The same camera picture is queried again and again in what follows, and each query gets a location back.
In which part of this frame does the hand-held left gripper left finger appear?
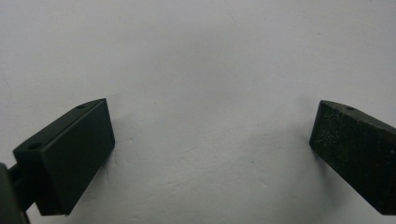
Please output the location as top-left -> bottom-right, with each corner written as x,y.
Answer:
12,97 -> 116,217

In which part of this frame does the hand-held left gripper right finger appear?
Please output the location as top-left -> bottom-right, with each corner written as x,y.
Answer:
308,99 -> 396,217

